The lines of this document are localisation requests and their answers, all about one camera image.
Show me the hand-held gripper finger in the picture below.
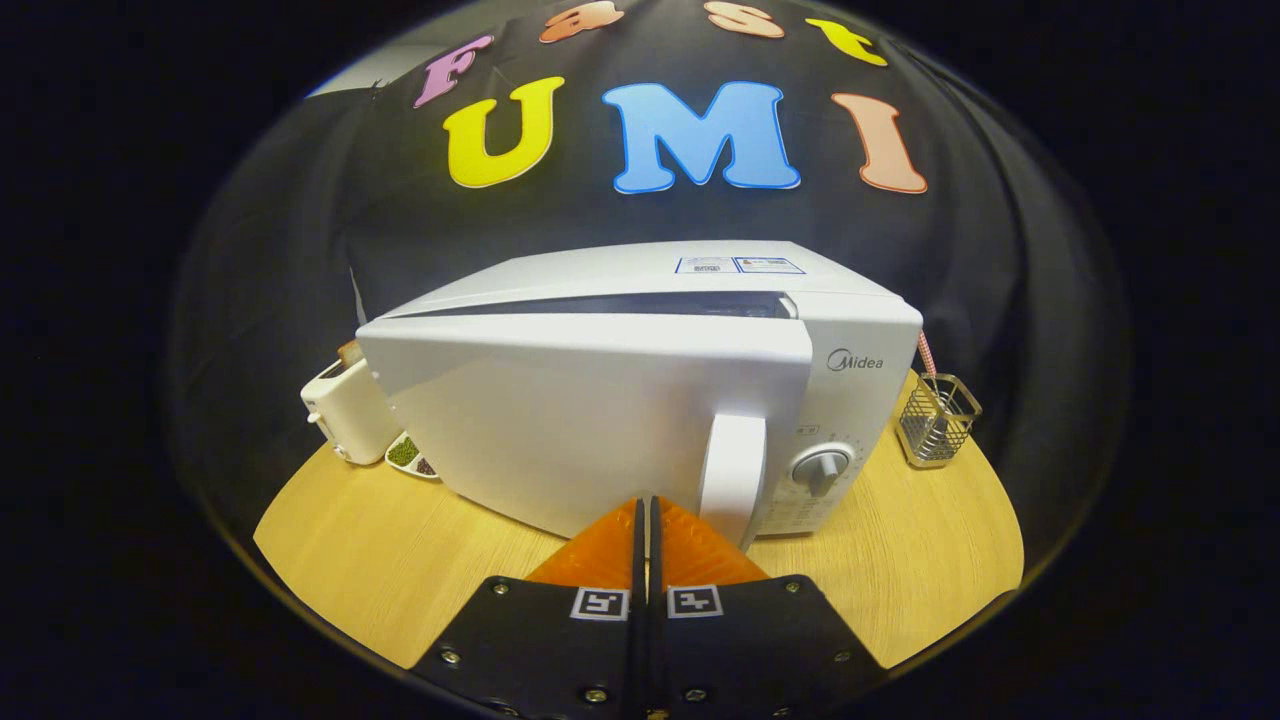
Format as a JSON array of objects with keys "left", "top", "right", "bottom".
[
  {"left": 410, "top": 497, "right": 648, "bottom": 720},
  {"left": 648, "top": 495, "right": 891, "bottom": 720}
]

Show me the white microwave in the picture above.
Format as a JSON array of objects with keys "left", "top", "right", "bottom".
[{"left": 355, "top": 240, "right": 924, "bottom": 553}]

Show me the white snack dish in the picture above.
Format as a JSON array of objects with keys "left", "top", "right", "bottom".
[{"left": 385, "top": 430, "right": 441, "bottom": 481}]

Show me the white toaster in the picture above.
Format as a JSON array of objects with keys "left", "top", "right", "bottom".
[{"left": 300, "top": 352, "right": 403, "bottom": 467}]

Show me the metal wire holder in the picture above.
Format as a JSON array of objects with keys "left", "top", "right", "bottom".
[{"left": 896, "top": 373, "right": 983, "bottom": 469}]

